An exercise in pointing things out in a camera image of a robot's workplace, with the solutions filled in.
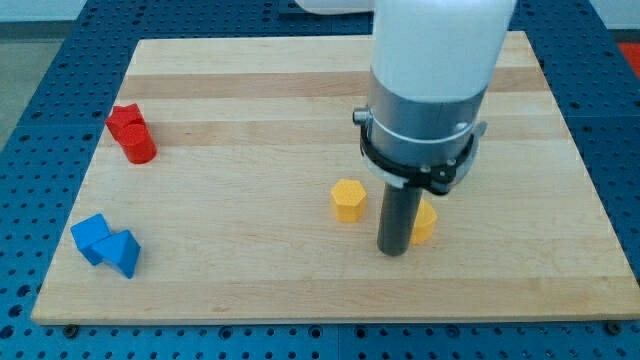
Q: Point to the red cylinder block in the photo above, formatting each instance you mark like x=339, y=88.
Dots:
x=137, y=144

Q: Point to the wooden board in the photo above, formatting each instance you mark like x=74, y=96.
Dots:
x=234, y=219

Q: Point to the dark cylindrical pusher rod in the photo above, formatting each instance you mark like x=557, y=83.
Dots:
x=398, y=213

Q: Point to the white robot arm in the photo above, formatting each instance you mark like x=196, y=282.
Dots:
x=431, y=64

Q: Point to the yellow hexagon block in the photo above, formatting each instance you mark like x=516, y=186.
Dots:
x=348, y=199

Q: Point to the yellow cylinder block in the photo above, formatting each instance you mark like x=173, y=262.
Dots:
x=424, y=223

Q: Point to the red star block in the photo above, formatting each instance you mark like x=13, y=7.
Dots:
x=123, y=116

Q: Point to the blue cube block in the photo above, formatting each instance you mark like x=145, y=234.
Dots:
x=89, y=232

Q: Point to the blue triangular prism block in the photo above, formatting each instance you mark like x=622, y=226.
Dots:
x=120, y=251

